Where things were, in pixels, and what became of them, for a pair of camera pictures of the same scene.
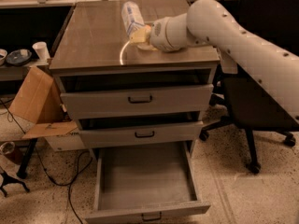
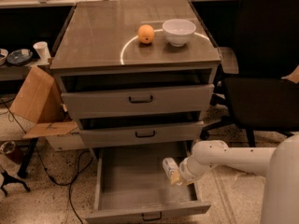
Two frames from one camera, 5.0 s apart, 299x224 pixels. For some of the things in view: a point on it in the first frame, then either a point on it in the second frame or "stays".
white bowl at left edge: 3,55 stays
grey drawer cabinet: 127,100 stays
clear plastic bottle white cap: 132,17 -> 169,164
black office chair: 249,105 stays
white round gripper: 159,35 -> 186,172
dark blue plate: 20,57 stays
